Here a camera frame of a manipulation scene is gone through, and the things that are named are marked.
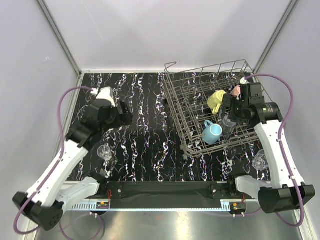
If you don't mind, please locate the yellow mug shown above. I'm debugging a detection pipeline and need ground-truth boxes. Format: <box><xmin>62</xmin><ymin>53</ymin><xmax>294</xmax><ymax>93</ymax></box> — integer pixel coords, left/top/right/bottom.
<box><xmin>207</xmin><ymin>90</ymin><xmax>226</xmax><ymax>115</ymax></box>

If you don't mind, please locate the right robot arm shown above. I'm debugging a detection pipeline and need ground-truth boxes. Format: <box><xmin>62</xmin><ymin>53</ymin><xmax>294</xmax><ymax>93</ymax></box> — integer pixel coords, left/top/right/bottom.
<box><xmin>219</xmin><ymin>83</ymin><xmax>316</xmax><ymax>214</ymax></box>

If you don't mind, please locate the clear glass left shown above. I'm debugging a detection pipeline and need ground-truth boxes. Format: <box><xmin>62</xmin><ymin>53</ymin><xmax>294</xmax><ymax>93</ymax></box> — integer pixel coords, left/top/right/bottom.
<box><xmin>97</xmin><ymin>145</ymin><xmax>113</xmax><ymax>161</ymax></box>

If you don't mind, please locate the clear glass tumbler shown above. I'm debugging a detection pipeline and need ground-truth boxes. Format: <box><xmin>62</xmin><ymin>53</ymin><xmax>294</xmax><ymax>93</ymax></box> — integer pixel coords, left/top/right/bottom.
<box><xmin>219</xmin><ymin>116</ymin><xmax>237</xmax><ymax>140</ymax></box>

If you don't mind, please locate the aluminium rail front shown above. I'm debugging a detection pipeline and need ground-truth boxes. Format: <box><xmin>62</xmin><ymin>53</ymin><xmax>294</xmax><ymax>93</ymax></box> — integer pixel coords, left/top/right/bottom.
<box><xmin>68</xmin><ymin>199</ymin><xmax>247</xmax><ymax>213</ymax></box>

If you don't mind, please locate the grey wire dish rack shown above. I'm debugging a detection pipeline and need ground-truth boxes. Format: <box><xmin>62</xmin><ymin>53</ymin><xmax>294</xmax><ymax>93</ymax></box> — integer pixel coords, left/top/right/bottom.
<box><xmin>164</xmin><ymin>59</ymin><xmax>272</xmax><ymax>157</ymax></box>

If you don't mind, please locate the pink mug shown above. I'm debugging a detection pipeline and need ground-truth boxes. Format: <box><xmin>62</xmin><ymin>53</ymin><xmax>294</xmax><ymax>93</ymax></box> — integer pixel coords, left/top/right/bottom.
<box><xmin>230</xmin><ymin>85</ymin><xmax>241</xmax><ymax>97</ymax></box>

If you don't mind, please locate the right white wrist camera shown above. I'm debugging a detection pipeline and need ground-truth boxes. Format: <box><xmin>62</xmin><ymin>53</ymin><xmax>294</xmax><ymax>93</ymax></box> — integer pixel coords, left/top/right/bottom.
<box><xmin>239</xmin><ymin>77</ymin><xmax>248</xmax><ymax>100</ymax></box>

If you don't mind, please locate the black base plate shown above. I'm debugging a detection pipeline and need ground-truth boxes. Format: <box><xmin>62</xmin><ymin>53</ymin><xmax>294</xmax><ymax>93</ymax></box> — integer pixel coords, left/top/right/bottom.
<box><xmin>102</xmin><ymin>181</ymin><xmax>242</xmax><ymax>199</ymax></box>

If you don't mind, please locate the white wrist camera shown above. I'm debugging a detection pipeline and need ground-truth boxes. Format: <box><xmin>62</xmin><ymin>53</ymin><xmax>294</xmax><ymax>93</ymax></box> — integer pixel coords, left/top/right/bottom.
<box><xmin>239</xmin><ymin>77</ymin><xmax>248</xmax><ymax>100</ymax></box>
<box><xmin>96</xmin><ymin>87</ymin><xmax>116</xmax><ymax>107</ymax></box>

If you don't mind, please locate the blue mug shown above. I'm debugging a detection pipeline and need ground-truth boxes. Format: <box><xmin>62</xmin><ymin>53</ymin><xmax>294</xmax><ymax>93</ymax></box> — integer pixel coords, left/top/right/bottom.
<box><xmin>202</xmin><ymin>120</ymin><xmax>223</xmax><ymax>145</ymax></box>

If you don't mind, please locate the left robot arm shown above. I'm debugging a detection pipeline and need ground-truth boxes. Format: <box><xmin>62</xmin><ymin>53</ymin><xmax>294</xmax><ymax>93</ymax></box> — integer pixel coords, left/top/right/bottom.
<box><xmin>12</xmin><ymin>99</ymin><xmax>133</xmax><ymax>231</ymax></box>

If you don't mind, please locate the clear glass right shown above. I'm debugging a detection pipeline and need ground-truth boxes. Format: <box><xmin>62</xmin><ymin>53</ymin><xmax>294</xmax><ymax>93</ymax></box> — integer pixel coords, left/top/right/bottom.
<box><xmin>252</xmin><ymin>149</ymin><xmax>268</xmax><ymax>171</ymax></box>

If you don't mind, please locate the aluminium corner post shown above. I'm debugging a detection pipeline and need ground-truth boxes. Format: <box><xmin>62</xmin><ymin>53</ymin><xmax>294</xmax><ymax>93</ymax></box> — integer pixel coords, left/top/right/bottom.
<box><xmin>253</xmin><ymin>0</ymin><xmax>300</xmax><ymax>73</ymax></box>
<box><xmin>35</xmin><ymin>0</ymin><xmax>82</xmax><ymax>78</ymax></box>

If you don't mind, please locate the black marbled mat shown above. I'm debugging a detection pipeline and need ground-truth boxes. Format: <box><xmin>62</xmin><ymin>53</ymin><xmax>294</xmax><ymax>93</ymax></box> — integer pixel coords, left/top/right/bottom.
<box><xmin>67</xmin><ymin>73</ymin><xmax>271</xmax><ymax>182</ymax></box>

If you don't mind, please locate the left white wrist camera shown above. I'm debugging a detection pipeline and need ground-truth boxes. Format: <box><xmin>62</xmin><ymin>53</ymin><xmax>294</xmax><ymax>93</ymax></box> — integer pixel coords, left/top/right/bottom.
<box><xmin>96</xmin><ymin>87</ymin><xmax>116</xmax><ymax>107</ymax></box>

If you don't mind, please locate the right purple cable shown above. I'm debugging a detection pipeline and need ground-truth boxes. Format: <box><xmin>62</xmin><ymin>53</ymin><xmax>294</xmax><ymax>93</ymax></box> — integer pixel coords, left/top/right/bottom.
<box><xmin>246</xmin><ymin>73</ymin><xmax>306</xmax><ymax>228</ymax></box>

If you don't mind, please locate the clear glass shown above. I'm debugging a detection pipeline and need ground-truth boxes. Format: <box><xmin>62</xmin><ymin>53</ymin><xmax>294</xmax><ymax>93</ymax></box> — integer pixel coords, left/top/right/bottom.
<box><xmin>252</xmin><ymin>149</ymin><xmax>268</xmax><ymax>171</ymax></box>
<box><xmin>97</xmin><ymin>145</ymin><xmax>113</xmax><ymax>161</ymax></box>

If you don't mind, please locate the left aluminium corner post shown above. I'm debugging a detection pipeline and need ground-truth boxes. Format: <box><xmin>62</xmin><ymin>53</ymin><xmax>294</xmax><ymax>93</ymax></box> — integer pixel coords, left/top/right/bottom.
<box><xmin>35</xmin><ymin>0</ymin><xmax>82</xmax><ymax>78</ymax></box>

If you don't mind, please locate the right aluminium corner post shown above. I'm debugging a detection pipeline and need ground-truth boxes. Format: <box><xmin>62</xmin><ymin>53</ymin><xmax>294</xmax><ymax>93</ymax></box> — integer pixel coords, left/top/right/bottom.
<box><xmin>253</xmin><ymin>0</ymin><xmax>300</xmax><ymax>73</ymax></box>

